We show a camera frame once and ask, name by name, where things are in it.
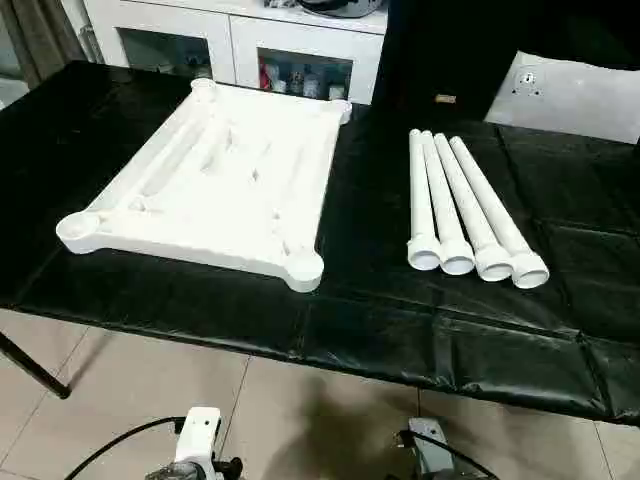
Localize white plastic table top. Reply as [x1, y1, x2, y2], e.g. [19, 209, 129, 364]
[55, 77, 354, 294]

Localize white plastic table leg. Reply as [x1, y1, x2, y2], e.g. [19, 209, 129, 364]
[448, 134, 551, 291]
[405, 127, 444, 272]
[432, 132, 515, 282]
[418, 129, 476, 277]

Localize black metal stand leg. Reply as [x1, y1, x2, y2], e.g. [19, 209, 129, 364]
[0, 329, 71, 400]

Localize black table mat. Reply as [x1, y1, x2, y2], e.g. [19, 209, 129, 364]
[0, 59, 640, 426]

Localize white glass-door cabinet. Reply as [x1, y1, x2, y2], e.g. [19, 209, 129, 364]
[82, 0, 389, 106]

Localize grey brown curtain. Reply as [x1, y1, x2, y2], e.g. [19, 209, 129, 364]
[0, 0, 94, 91]

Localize grey helmet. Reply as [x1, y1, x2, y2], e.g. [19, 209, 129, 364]
[297, 0, 389, 20]

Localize black box with gold label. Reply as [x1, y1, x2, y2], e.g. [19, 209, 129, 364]
[372, 0, 524, 121]

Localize white bag with round fitting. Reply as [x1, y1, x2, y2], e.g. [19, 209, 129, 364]
[483, 49, 640, 146]

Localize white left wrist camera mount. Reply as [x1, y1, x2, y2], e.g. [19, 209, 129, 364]
[172, 407, 224, 480]

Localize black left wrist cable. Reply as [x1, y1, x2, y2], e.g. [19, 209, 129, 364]
[59, 415, 187, 480]

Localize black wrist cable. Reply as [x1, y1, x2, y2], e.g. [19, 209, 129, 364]
[412, 432, 501, 480]
[59, 415, 187, 480]

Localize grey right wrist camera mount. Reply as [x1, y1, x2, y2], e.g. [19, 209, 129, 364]
[407, 417, 457, 480]

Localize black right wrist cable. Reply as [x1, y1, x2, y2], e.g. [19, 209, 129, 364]
[412, 432, 501, 480]

